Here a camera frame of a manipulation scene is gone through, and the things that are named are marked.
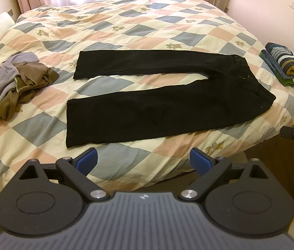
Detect patchwork checkered quilt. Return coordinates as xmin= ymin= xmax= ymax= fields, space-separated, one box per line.
xmin=0 ymin=0 xmax=294 ymax=205

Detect black pants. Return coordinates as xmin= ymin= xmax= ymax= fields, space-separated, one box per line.
xmin=66 ymin=50 xmax=277 ymax=149

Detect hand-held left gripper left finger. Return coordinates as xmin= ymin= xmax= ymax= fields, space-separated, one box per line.
xmin=19 ymin=147 xmax=110 ymax=203

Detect green folded garment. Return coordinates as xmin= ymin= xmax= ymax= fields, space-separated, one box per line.
xmin=259 ymin=52 xmax=294 ymax=87

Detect striped folded garment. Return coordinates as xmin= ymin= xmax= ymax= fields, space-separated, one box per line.
xmin=265 ymin=42 xmax=294 ymax=80

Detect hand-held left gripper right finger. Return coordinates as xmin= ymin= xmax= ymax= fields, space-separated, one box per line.
xmin=179 ymin=147 xmax=270 ymax=203

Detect crumpled grey garment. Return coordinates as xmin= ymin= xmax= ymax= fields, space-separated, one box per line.
xmin=0 ymin=52 xmax=41 ymax=118

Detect crumpled brown garment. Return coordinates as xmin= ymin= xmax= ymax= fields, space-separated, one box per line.
xmin=0 ymin=62 xmax=60 ymax=122

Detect blue folded garment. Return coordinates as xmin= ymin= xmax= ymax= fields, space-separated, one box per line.
xmin=261 ymin=50 xmax=285 ymax=79

